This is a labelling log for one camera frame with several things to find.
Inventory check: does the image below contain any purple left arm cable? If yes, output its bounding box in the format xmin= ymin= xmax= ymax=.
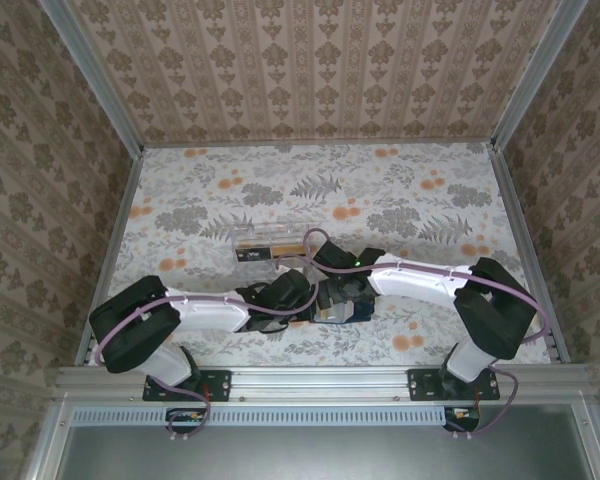
xmin=94 ymin=252 xmax=315 ymax=444

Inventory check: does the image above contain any aluminium mounting rail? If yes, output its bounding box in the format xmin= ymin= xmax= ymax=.
xmin=54 ymin=364 xmax=594 ymax=401

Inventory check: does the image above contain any gold card with black stripe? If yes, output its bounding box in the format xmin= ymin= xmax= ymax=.
xmin=272 ymin=243 xmax=307 ymax=261

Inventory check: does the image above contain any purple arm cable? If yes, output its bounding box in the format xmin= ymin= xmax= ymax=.
xmin=94 ymin=252 xmax=315 ymax=444
xmin=301 ymin=228 xmax=554 ymax=444

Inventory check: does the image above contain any grey slotted cable duct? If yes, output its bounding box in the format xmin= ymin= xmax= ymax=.
xmin=72 ymin=405 xmax=451 ymax=426

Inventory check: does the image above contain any black VIP card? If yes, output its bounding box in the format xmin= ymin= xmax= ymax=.
xmin=234 ymin=248 xmax=274 ymax=265

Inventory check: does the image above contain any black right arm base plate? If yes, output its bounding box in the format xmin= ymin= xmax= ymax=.
xmin=407 ymin=368 xmax=501 ymax=403

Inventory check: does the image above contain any clear acrylic card tray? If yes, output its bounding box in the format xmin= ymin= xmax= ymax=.
xmin=229 ymin=219 xmax=319 ymax=281

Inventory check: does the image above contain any aluminium frame post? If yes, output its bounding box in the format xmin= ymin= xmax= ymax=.
xmin=38 ymin=0 xmax=146 ymax=156
xmin=488 ymin=0 xmax=590 ymax=151

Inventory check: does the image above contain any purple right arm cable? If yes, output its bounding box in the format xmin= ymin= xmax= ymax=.
xmin=301 ymin=228 xmax=554 ymax=444

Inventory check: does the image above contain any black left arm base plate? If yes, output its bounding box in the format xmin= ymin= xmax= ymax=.
xmin=143 ymin=368 xmax=232 ymax=403

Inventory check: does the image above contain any navy blue card holder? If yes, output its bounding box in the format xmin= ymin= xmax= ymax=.
xmin=310 ymin=294 xmax=376 ymax=325

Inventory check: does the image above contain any floral table cover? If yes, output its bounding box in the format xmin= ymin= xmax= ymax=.
xmin=82 ymin=142 xmax=564 ymax=369

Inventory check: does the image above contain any grey metal sheet panel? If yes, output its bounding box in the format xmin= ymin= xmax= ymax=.
xmin=54 ymin=404 xmax=596 ymax=480

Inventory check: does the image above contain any aluminium table side rail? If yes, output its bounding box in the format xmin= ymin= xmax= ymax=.
xmin=494 ymin=147 xmax=571 ymax=364
xmin=74 ymin=147 xmax=146 ymax=366

